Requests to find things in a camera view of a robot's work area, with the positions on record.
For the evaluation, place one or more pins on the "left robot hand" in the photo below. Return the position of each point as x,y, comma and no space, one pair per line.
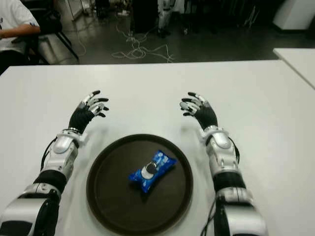
80,116

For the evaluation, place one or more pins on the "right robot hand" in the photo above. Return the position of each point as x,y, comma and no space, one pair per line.
206,115

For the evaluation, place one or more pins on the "blue Oreo packet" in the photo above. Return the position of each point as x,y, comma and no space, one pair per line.
152,172

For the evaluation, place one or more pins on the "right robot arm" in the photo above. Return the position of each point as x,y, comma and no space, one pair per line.
226,157

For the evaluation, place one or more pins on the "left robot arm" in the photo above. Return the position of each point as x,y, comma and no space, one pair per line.
59,157

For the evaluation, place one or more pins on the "round dark brown tray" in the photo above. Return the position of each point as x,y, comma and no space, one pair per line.
118,204

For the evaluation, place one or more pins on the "black chair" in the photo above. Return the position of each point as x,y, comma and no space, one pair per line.
51,24

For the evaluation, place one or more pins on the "white side table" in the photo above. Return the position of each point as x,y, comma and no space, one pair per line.
299,64

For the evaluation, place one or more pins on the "black cabinet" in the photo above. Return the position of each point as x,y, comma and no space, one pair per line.
145,14

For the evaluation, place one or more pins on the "person in white shirt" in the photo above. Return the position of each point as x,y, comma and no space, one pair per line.
12,17

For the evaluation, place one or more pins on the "white panel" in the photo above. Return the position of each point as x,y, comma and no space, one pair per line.
295,14

